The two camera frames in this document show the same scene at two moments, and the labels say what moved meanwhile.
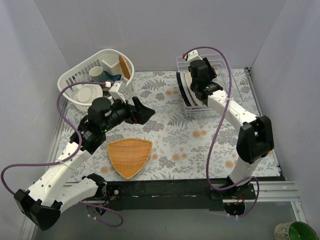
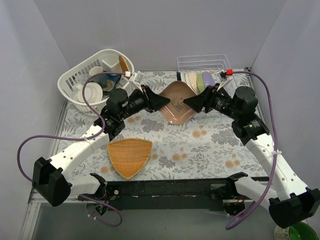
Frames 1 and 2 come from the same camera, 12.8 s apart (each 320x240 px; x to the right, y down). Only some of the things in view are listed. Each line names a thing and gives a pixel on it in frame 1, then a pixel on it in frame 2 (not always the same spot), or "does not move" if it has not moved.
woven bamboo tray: [128, 155] does not move
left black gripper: [135, 110] → [148, 98]
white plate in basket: [86, 93] does not move
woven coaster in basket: [124, 66] does not move
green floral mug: [294, 230] does not move
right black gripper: [213, 71] → [208, 99]
